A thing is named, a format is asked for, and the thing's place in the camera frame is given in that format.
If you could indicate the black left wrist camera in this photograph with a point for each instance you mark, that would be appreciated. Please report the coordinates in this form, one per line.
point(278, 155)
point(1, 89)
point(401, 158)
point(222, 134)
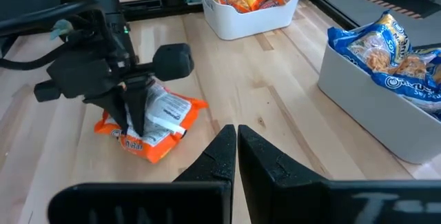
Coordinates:
point(172, 62)

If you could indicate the white plastic bin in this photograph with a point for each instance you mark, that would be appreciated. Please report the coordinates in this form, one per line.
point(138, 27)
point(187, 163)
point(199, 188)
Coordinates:
point(248, 24)

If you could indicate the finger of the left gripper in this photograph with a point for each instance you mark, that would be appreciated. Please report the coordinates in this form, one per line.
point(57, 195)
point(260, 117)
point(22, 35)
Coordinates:
point(138, 110)
point(112, 108)

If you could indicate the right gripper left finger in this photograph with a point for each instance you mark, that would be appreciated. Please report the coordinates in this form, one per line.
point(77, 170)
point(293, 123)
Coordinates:
point(172, 200)

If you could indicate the blue Maruchan ramen pack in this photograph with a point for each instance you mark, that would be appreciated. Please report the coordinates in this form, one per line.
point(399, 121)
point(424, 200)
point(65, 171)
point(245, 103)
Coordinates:
point(372, 45)
point(413, 86)

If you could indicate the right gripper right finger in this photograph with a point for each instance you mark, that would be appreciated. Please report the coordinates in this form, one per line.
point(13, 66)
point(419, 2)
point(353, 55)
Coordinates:
point(310, 200)

